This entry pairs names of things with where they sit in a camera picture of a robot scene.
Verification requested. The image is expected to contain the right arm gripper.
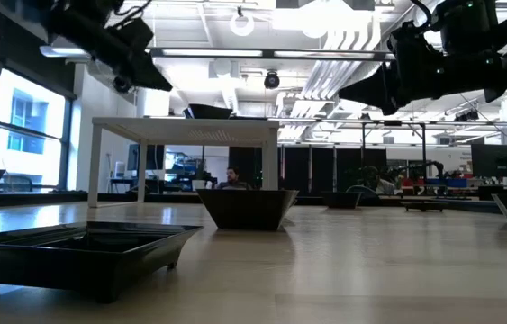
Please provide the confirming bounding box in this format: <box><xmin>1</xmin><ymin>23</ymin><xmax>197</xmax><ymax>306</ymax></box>
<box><xmin>339</xmin><ymin>22</ymin><xmax>450</xmax><ymax>116</ymax></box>

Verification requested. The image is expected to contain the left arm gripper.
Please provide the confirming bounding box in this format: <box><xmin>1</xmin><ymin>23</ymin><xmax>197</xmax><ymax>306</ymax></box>
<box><xmin>48</xmin><ymin>17</ymin><xmax>174</xmax><ymax>91</ymax></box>

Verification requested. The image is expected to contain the black small square mini plate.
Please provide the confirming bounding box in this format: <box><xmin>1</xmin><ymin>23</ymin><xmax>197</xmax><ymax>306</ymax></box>
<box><xmin>399</xmin><ymin>200</ymin><xmax>448</xmax><ymax>213</ymax></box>
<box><xmin>0</xmin><ymin>220</ymin><xmax>204</xmax><ymax>305</ymax></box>

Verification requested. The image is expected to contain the white perforated metal shelf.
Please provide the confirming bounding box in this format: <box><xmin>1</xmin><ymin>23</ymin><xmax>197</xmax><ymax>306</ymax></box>
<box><xmin>86</xmin><ymin>116</ymin><xmax>280</xmax><ymax>209</ymax></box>

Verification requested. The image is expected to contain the overhead light bar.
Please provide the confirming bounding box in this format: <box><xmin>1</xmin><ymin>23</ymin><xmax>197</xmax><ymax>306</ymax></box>
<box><xmin>39</xmin><ymin>44</ymin><xmax>396</xmax><ymax>62</ymax></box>

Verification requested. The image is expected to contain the black metal gantry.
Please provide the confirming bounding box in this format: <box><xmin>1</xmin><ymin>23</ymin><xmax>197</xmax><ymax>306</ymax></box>
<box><xmin>359</xmin><ymin>120</ymin><xmax>429</xmax><ymax>181</ymax></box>

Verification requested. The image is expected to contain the black monitor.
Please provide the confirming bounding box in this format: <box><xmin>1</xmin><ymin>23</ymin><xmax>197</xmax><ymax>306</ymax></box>
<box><xmin>470</xmin><ymin>143</ymin><xmax>507</xmax><ymax>179</ymax></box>
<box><xmin>126</xmin><ymin>143</ymin><xmax>167</xmax><ymax>172</ymax></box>

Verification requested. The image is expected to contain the person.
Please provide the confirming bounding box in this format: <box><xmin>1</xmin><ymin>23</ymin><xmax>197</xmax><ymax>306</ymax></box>
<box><xmin>360</xmin><ymin>165</ymin><xmax>398</xmax><ymax>195</ymax></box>
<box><xmin>213</xmin><ymin>166</ymin><xmax>254</xmax><ymax>191</ymax></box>

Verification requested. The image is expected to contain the blue table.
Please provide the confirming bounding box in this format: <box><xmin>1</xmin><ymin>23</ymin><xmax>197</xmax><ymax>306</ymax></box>
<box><xmin>426</xmin><ymin>177</ymin><xmax>468</xmax><ymax>188</ymax></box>

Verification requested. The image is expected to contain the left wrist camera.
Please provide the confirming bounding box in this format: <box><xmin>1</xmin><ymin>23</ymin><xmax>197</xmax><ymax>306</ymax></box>
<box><xmin>111</xmin><ymin>74</ymin><xmax>135</xmax><ymax>95</ymax></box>

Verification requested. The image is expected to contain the white ring ceiling lamp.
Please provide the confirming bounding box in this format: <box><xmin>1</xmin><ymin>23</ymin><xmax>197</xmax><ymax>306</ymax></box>
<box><xmin>229</xmin><ymin>11</ymin><xmax>256</xmax><ymax>38</ymax></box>

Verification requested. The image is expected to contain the black overhead camera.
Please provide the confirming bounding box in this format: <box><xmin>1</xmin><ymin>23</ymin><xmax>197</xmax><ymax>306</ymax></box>
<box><xmin>263</xmin><ymin>70</ymin><xmax>281</xmax><ymax>90</ymax></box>

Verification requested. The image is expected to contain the black partition wall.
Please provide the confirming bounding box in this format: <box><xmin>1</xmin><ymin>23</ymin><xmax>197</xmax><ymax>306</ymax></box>
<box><xmin>228</xmin><ymin>146</ymin><xmax>389</xmax><ymax>193</ymax></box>

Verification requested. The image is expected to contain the black aluminium table frame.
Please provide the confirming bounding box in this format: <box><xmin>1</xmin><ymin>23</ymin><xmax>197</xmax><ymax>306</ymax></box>
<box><xmin>0</xmin><ymin>191</ymin><xmax>507</xmax><ymax>215</ymax></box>

